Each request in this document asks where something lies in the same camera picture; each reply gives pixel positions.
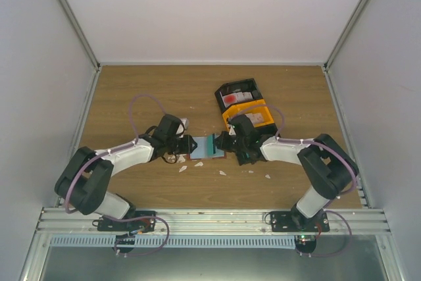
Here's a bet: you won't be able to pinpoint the brown leather card holder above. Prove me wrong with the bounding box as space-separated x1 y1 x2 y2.
188 134 226 161

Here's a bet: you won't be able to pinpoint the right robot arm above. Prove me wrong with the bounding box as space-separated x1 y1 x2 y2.
215 115 359 232

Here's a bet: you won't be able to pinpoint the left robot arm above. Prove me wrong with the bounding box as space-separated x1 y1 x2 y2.
55 114 197 231

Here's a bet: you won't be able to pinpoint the card in yellow bin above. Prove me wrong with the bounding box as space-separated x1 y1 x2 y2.
245 113 265 126

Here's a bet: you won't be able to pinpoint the cards in black bin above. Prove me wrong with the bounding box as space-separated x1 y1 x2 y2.
222 91 253 105

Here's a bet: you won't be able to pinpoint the black bin with teal item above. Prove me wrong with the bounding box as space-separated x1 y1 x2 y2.
234 124 278 166

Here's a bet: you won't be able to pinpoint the yellow storage bin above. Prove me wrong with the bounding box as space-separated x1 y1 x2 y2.
222 99 274 130

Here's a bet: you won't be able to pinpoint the black storage bin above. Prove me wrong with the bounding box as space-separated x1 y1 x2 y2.
214 78 263 113

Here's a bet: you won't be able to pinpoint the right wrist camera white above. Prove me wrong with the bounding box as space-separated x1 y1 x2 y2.
227 119 235 136

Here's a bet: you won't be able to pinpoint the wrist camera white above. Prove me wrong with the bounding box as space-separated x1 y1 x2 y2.
177 118 189 134
227 119 235 136

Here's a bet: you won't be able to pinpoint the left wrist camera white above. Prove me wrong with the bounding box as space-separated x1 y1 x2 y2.
177 118 189 134

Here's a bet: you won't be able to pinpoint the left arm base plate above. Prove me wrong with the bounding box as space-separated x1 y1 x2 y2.
92 211 157 233

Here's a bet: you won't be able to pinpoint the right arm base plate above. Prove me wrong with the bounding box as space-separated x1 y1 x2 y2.
264 211 330 233

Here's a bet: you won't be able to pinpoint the grey slotted cable duct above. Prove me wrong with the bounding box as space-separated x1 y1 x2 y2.
50 234 295 249

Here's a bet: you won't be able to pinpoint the aluminium front rail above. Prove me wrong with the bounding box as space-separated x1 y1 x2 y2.
36 208 391 236

